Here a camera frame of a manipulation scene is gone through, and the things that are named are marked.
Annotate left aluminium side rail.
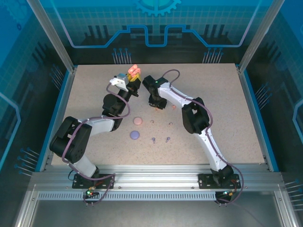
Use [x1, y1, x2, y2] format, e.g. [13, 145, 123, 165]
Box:
[39, 66, 78, 172]

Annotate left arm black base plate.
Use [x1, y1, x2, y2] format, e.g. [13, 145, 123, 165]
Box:
[72, 173, 116, 189]

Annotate right aluminium frame post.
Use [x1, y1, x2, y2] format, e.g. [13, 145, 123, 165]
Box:
[238, 0, 286, 74]

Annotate right aluminium side rail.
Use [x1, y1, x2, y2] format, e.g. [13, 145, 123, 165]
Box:
[236, 65, 280, 172]

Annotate small led circuit board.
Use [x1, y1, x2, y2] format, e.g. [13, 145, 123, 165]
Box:
[221, 189, 238, 198]
[84, 186, 99, 199]

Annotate aluminium mounting rail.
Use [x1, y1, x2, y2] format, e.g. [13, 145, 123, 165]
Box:
[30, 165, 284, 190]

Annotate right small LED circuit board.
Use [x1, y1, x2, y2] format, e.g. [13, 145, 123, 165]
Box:
[221, 189, 238, 198]

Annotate coral rectangular charging case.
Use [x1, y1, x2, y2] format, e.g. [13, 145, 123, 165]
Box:
[127, 64, 141, 75]

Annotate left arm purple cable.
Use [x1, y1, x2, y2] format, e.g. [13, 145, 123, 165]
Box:
[62, 84, 132, 207]

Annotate aluminium frame post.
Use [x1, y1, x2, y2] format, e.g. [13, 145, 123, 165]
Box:
[26, 0, 78, 74]
[238, 0, 286, 74]

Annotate left small LED circuit board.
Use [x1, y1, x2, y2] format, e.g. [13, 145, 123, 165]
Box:
[84, 186, 99, 199]

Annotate left aluminium frame post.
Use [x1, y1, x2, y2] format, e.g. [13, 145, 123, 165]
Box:
[26, 0, 78, 74]

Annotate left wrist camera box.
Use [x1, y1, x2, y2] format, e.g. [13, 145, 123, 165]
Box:
[108, 72, 130, 90]

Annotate aluminium side rail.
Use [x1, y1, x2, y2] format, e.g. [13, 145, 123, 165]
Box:
[236, 65, 280, 172]
[39, 66, 78, 172]

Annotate slotted metal cable duct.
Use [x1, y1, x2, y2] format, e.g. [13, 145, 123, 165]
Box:
[37, 192, 217, 201]

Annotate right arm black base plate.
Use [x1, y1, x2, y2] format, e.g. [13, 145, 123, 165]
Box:
[198, 173, 241, 189]

